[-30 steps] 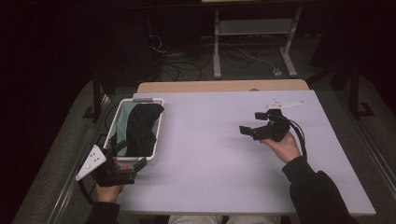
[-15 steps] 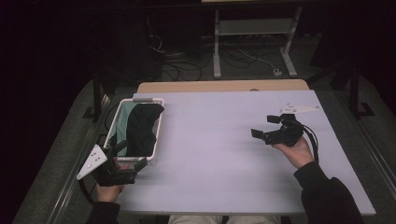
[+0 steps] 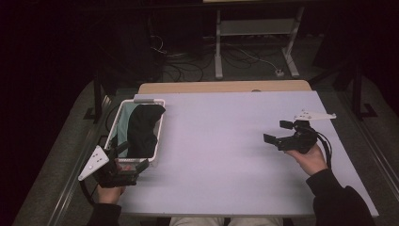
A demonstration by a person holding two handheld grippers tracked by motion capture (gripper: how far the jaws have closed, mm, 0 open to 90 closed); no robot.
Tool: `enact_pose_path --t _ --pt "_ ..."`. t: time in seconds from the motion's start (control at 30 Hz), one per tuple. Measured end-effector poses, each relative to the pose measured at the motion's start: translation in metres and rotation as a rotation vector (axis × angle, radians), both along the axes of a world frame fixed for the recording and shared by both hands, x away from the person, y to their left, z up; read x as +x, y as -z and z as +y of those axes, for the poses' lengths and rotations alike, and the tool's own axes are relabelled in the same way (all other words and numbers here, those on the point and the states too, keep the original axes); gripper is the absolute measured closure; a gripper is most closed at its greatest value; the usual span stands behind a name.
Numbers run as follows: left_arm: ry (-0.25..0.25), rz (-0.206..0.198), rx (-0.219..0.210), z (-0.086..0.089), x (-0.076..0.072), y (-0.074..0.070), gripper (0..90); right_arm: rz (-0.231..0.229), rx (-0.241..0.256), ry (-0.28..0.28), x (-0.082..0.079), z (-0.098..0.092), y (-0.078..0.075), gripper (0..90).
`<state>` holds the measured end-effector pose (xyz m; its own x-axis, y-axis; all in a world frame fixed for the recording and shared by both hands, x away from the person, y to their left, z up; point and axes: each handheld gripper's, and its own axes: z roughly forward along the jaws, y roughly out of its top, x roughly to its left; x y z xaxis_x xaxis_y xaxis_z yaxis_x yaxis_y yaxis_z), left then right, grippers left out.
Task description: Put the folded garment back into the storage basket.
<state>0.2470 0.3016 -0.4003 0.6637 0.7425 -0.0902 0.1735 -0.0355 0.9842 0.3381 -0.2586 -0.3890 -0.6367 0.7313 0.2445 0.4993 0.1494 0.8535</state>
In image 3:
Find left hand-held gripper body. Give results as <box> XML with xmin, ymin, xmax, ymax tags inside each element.
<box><xmin>77</xmin><ymin>144</ymin><xmax>141</xmax><ymax>189</ymax></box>

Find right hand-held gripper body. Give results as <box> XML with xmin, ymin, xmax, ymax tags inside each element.
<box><xmin>275</xmin><ymin>108</ymin><xmax>338</xmax><ymax>155</ymax></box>

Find black and green pants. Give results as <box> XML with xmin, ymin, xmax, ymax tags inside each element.
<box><xmin>109</xmin><ymin>103</ymin><xmax>167</xmax><ymax>159</ymax></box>

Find white perforated plastic basket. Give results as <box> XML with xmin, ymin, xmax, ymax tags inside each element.
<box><xmin>104</xmin><ymin>98</ymin><xmax>167</xmax><ymax>164</ymax></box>

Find person's right hand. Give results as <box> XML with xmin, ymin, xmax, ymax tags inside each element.
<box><xmin>284</xmin><ymin>143</ymin><xmax>329</xmax><ymax>177</ymax></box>

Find black metal stand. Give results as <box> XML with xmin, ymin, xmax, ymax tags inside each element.
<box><xmin>351</xmin><ymin>60</ymin><xmax>379</xmax><ymax>121</ymax></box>
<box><xmin>83</xmin><ymin>73</ymin><xmax>111</xmax><ymax>124</ymax></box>

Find person's left leg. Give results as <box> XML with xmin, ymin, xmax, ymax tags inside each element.
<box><xmin>168</xmin><ymin>217</ymin><xmax>226</xmax><ymax>226</ymax></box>

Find person's leg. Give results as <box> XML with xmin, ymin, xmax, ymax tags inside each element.
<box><xmin>168</xmin><ymin>217</ymin><xmax>226</xmax><ymax>226</ymax></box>
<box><xmin>228</xmin><ymin>217</ymin><xmax>284</xmax><ymax>226</ymax></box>

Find person's right leg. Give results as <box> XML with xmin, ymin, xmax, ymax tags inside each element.
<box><xmin>228</xmin><ymin>217</ymin><xmax>284</xmax><ymax>226</ymax></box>

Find grey metal stand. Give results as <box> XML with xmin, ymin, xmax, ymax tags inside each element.
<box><xmin>214</xmin><ymin>6</ymin><xmax>306</xmax><ymax>80</ymax></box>

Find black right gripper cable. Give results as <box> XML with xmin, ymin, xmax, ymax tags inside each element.
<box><xmin>314</xmin><ymin>131</ymin><xmax>334</xmax><ymax>170</ymax></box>

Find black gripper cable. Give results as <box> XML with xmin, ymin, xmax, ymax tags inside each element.
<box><xmin>78</xmin><ymin>179</ymin><xmax>98</xmax><ymax>207</ymax></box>
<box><xmin>314</xmin><ymin>131</ymin><xmax>334</xmax><ymax>170</ymax></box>

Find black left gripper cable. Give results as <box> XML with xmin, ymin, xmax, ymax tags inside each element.
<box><xmin>78</xmin><ymin>179</ymin><xmax>98</xmax><ymax>207</ymax></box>

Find white floor cable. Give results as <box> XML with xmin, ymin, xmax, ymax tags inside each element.
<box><xmin>230</xmin><ymin>45</ymin><xmax>280</xmax><ymax>73</ymax></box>

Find black floor cables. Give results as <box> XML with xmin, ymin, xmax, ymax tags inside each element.
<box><xmin>150</xmin><ymin>33</ymin><xmax>208</xmax><ymax>83</ymax></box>

